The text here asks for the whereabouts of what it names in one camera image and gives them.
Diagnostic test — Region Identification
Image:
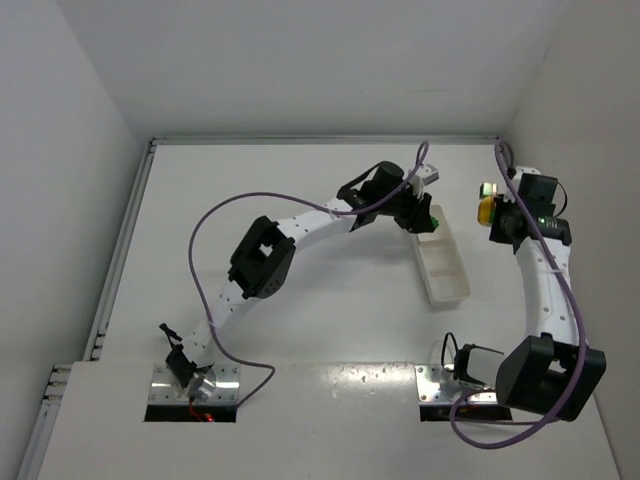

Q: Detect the yellow lego brick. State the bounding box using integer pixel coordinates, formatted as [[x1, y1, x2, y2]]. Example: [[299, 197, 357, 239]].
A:
[[477, 197, 496, 227]]

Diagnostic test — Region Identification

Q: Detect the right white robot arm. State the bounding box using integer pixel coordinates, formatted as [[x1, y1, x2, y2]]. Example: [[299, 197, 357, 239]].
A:
[[452, 167, 579, 415]]

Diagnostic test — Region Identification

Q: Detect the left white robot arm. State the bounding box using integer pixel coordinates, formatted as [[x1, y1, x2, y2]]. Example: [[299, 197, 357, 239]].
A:
[[161, 161, 439, 389]]

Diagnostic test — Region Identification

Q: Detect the white divided plastic tray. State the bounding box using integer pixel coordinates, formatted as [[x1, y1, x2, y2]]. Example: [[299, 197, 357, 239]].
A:
[[411, 205, 471, 307]]

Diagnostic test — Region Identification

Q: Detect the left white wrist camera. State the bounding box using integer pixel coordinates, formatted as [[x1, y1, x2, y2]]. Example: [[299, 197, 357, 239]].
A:
[[409, 164, 440, 198]]

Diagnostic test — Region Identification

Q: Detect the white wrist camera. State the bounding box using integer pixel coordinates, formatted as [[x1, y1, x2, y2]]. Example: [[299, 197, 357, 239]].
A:
[[409, 164, 440, 198], [503, 165, 541, 203]]

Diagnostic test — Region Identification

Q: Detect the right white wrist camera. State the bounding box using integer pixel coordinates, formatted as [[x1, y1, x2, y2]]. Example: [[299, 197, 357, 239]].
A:
[[503, 165, 541, 203]]

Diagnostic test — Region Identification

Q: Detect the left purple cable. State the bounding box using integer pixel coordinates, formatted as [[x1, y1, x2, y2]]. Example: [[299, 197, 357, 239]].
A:
[[188, 140, 431, 405]]

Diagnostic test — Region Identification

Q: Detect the aluminium frame rail right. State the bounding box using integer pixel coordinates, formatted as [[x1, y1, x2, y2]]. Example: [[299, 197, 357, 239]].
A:
[[494, 136, 507, 156]]

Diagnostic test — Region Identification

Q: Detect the aluminium frame rail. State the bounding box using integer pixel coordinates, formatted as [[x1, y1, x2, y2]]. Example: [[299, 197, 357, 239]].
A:
[[17, 141, 156, 479], [494, 136, 507, 156]]

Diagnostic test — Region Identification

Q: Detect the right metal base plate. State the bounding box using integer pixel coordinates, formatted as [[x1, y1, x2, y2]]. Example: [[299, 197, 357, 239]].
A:
[[415, 364, 497, 406]]

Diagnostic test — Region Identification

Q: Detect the metal base plate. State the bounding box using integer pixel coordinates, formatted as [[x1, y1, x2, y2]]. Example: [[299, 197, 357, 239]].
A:
[[148, 363, 240, 407], [415, 364, 497, 406]]

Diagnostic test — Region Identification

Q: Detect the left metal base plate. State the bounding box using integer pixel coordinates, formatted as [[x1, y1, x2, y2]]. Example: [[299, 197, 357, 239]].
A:
[[148, 363, 240, 407]]

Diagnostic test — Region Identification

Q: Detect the aluminium frame rail left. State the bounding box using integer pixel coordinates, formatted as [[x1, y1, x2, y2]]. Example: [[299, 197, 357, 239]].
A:
[[17, 141, 156, 479]]

